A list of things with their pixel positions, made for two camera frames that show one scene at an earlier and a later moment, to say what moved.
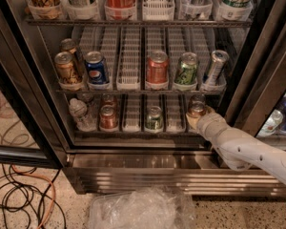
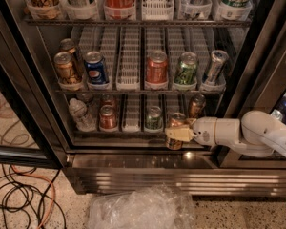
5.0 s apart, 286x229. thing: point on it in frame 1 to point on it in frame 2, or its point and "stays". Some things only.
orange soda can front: [196, 108] to [175, 120]
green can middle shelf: [188, 71] stays
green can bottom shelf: [154, 120] stays
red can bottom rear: [109, 99] stays
